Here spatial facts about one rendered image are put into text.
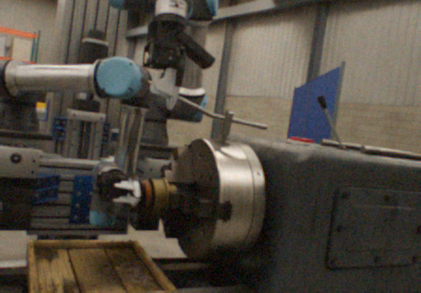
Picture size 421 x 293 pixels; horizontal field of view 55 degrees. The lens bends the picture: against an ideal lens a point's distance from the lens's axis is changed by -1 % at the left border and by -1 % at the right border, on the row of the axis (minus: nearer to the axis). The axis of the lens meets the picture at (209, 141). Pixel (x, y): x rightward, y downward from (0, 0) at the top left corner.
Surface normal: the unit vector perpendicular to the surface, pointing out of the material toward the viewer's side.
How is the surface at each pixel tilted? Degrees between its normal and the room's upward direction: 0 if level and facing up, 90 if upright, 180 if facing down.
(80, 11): 90
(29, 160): 90
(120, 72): 90
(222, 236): 112
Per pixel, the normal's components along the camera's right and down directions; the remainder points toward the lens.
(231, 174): 0.43, -0.47
